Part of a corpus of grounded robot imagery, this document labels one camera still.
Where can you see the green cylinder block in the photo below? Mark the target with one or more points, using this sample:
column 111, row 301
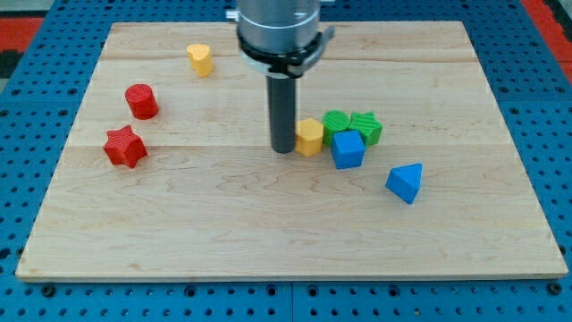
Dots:
column 334, row 121

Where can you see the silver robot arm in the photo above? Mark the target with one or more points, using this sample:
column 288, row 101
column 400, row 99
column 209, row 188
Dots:
column 281, row 38

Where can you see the blue cube block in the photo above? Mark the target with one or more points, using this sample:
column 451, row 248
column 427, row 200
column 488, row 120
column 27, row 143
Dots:
column 347, row 149

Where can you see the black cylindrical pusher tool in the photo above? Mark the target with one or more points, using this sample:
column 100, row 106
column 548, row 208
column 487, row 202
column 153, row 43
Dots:
column 281, row 96

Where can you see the blue triangle block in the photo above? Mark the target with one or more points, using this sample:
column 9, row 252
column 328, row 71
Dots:
column 405, row 181

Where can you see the yellow hexagon block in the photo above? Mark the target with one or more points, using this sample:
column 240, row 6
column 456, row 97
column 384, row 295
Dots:
column 309, row 137

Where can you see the red star block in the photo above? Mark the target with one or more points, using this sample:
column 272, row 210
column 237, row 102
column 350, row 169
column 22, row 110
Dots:
column 124, row 147

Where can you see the green star block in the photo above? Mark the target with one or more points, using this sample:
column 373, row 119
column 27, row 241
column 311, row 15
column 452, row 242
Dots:
column 369, row 128

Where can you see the wooden board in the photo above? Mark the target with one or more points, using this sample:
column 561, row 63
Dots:
column 211, row 201

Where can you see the yellow heart block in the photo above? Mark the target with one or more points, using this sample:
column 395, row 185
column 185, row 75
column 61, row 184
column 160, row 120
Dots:
column 200, row 57

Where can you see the red cylinder block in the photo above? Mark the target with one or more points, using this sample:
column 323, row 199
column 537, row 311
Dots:
column 141, row 101

